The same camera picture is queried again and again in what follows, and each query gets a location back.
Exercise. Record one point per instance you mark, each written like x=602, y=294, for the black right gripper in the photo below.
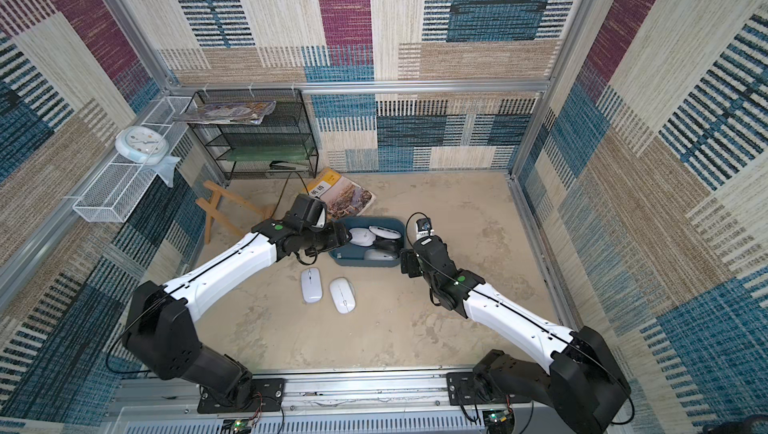
x=410, y=262

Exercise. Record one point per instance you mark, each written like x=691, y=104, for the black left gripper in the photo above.
x=340, y=234

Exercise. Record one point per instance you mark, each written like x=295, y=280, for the silver grey mouse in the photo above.
x=385, y=233

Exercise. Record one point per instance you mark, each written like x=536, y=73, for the white oval mouse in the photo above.
x=343, y=295

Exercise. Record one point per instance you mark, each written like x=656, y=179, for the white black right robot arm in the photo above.
x=572, y=371

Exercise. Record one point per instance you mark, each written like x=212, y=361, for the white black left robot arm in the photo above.
x=161, y=325

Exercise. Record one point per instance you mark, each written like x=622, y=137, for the white mouse in box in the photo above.
x=362, y=237

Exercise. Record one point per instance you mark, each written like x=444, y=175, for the black mouse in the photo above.
x=390, y=245

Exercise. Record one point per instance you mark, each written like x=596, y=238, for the yellow English textbook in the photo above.
x=342, y=196

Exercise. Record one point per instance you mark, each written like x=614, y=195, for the black stapler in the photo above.
x=288, y=166

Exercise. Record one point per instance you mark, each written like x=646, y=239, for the black mesh shelf rack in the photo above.
x=244, y=151

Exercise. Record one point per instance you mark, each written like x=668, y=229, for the wooden tabletop easel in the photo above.
x=228, y=210

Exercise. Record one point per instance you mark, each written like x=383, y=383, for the colourful magazine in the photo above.
x=228, y=113

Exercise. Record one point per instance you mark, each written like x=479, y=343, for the white round clock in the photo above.
x=141, y=145

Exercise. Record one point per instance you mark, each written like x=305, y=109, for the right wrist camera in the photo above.
x=424, y=227

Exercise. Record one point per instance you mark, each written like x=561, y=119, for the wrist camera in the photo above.
x=424, y=227
x=306, y=212

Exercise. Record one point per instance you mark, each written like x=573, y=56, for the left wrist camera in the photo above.
x=306, y=212

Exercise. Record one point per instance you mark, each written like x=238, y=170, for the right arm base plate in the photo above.
x=474, y=389

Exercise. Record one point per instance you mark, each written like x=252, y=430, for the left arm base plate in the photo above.
x=260, y=394

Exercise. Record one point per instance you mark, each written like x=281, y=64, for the white wire wall basket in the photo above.
x=115, y=190

